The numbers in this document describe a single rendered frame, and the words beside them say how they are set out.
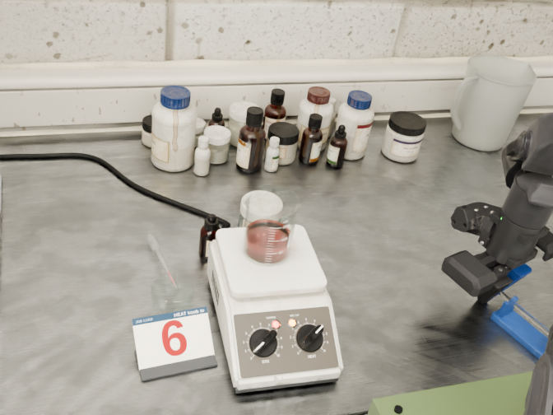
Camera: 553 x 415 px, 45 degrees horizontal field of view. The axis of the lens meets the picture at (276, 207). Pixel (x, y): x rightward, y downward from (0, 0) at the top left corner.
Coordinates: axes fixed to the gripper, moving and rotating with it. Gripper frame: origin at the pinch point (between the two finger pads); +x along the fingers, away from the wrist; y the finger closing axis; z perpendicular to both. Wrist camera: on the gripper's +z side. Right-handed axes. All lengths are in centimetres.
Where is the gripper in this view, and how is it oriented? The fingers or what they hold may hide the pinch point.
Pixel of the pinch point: (490, 283)
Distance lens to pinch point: 96.7
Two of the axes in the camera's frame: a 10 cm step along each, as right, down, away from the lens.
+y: -8.1, 2.6, -5.3
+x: -1.5, 7.8, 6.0
